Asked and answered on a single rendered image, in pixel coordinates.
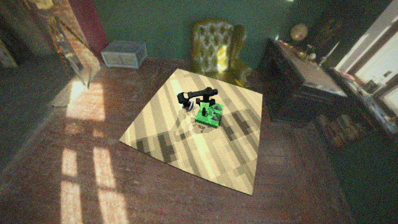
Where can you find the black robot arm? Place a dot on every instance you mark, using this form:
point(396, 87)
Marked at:
point(207, 92)

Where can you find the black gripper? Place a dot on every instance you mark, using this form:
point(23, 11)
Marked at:
point(205, 100)

